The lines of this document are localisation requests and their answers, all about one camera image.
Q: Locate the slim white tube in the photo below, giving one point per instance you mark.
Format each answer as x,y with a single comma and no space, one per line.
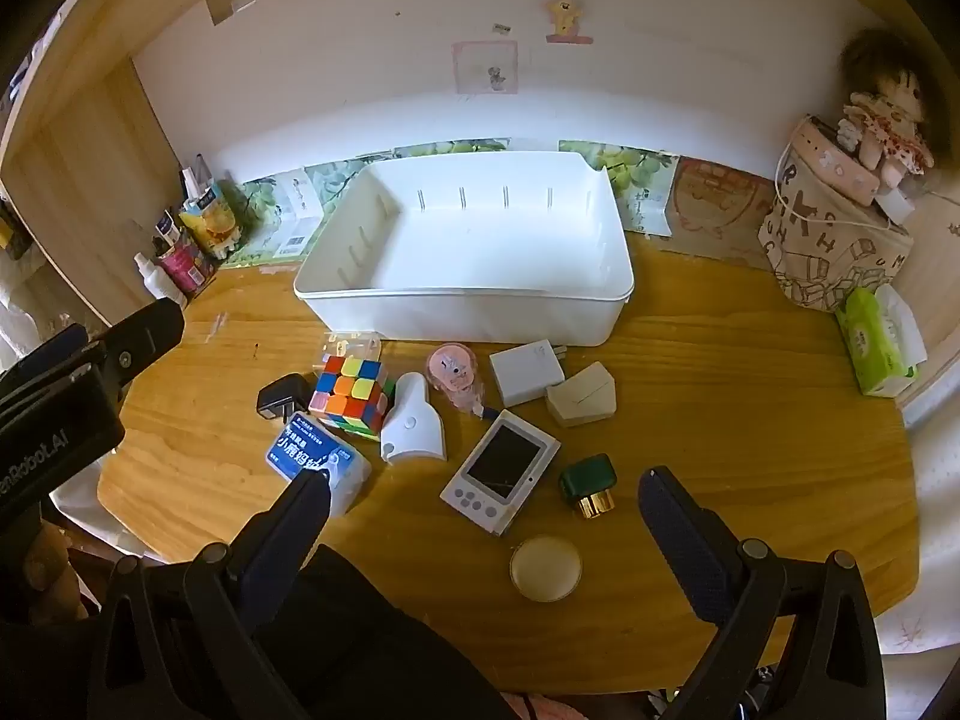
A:
193,184

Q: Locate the multicoloured puzzle cube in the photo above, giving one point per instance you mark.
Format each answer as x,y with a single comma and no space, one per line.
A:
349,397

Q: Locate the pink framed wall drawing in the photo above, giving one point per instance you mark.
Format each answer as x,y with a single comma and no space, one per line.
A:
484,67

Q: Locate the white curved plastic device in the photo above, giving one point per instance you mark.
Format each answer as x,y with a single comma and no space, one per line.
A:
411,424

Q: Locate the yellow fruit print pouch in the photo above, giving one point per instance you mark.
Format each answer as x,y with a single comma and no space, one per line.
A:
214,221

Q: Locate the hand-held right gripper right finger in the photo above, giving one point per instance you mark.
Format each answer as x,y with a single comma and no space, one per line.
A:
675,532

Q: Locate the green bottle with gold cap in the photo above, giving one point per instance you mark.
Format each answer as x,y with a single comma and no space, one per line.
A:
589,481

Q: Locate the clear plastic box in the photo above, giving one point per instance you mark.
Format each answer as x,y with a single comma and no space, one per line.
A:
352,346

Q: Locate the beige angular box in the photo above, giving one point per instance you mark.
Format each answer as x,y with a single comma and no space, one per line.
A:
581,397

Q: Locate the round beige compact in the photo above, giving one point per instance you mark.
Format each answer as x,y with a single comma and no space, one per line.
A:
546,568

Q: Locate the white plastic storage bin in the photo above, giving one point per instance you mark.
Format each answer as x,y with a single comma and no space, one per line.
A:
480,255

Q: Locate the white card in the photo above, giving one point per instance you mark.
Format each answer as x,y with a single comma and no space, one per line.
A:
895,204

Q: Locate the white spray bottle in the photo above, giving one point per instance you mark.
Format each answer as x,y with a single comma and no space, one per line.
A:
161,286

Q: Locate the white handheld game console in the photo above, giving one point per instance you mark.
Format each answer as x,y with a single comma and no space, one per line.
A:
499,472

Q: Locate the yellow pony wall sticker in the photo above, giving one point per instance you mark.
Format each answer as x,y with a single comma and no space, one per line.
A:
566,19

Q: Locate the blue label tissue pack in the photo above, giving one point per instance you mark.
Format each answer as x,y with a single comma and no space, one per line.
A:
307,450

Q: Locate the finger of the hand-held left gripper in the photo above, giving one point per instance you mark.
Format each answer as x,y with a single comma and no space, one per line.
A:
142,341

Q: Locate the pink packet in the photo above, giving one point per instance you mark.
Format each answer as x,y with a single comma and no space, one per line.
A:
187,266

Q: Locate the letter print fabric bag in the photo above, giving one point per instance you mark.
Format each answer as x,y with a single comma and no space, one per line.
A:
825,255

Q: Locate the grape print poster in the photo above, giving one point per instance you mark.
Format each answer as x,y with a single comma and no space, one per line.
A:
630,165

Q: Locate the rag doll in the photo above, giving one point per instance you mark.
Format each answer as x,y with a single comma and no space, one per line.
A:
889,116

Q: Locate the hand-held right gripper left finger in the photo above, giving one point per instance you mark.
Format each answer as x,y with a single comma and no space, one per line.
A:
304,514

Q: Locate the brown cartoon paper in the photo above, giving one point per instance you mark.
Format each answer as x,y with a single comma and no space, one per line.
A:
720,202

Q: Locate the black charger plug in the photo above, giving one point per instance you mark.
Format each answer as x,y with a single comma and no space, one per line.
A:
283,396

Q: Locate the white patterned cloth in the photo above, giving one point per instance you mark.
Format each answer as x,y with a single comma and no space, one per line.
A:
934,510

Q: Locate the blue white tube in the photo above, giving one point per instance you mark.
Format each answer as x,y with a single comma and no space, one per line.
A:
168,231

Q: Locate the green tissue pack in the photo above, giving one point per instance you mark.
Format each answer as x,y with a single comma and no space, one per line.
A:
874,345

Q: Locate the pink toy figure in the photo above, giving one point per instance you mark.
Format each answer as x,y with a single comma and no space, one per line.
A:
452,371

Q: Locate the white power adapter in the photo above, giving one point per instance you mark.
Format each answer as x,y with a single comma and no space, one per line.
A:
525,375

